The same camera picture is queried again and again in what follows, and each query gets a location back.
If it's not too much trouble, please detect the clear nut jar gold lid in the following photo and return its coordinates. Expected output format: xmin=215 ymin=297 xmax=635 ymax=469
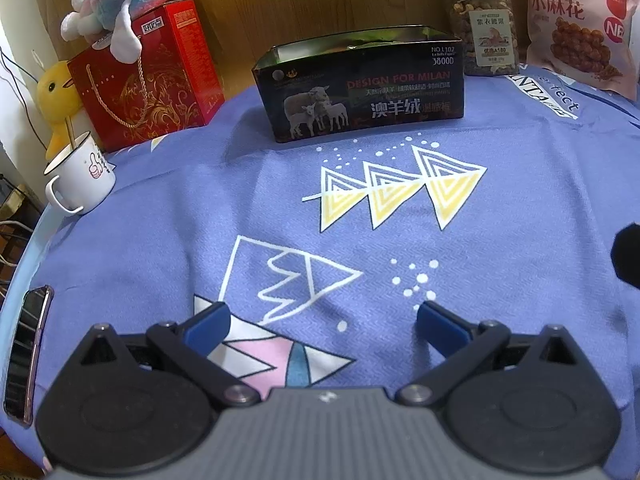
xmin=445 ymin=0 xmax=523 ymax=78

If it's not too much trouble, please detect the black box sheep print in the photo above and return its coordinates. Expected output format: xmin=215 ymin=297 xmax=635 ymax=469
xmin=251 ymin=25 xmax=466 ymax=145

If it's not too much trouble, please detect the green snack packet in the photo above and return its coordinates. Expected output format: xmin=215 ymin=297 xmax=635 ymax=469
xmin=345 ymin=30 xmax=426 ymax=52

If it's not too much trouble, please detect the blue printed blanket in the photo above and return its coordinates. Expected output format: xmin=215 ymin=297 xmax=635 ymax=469
xmin=0 ymin=60 xmax=640 ymax=463

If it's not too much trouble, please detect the dark smartphone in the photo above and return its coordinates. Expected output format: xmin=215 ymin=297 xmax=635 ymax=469
xmin=2 ymin=285 xmax=55 ymax=428

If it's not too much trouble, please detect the white enamel mug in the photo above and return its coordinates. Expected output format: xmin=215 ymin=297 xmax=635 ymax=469
xmin=44 ymin=131 xmax=117 ymax=216

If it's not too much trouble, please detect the wooden stick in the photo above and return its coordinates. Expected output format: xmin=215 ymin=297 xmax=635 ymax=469
xmin=62 ymin=115 xmax=79 ymax=154

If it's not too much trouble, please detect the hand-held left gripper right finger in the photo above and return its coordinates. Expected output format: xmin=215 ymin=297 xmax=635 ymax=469
xmin=395 ymin=301 xmax=583 ymax=407

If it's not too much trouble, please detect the wooden headboard panel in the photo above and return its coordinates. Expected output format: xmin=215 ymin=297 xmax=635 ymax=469
xmin=177 ymin=0 xmax=531 ymax=103

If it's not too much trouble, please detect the yellow plush duck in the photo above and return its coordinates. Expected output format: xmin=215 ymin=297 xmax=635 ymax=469
xmin=39 ymin=59 xmax=84 ymax=161

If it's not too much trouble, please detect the red gift box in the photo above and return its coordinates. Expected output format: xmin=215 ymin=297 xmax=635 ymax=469
xmin=67 ymin=0 xmax=226 ymax=152

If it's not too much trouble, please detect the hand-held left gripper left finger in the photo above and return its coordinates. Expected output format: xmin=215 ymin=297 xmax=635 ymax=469
xmin=67 ymin=301 xmax=262 ymax=407

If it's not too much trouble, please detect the black wall cable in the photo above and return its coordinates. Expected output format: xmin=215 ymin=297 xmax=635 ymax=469
xmin=0 ymin=46 xmax=38 ymax=133

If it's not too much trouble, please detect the pink snack bag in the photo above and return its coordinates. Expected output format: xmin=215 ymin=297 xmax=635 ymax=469
xmin=512 ymin=0 xmax=640 ymax=96

